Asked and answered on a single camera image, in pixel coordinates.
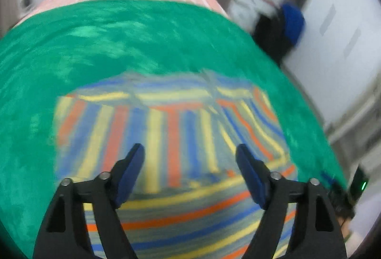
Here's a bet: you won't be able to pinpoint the multicolour striped knit sweater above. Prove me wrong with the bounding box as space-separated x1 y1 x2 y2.
54 71 297 258

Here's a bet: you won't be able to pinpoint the black clothes on chair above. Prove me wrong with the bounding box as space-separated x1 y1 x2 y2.
251 12 293 67

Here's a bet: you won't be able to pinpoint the green floral bed blanket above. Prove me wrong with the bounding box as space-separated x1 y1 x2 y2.
1 0 346 258

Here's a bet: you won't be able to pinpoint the white desk cabinet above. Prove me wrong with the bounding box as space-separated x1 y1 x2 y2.
216 0 279 33

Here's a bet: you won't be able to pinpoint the white round security camera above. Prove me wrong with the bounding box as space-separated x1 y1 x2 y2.
20 0 35 13

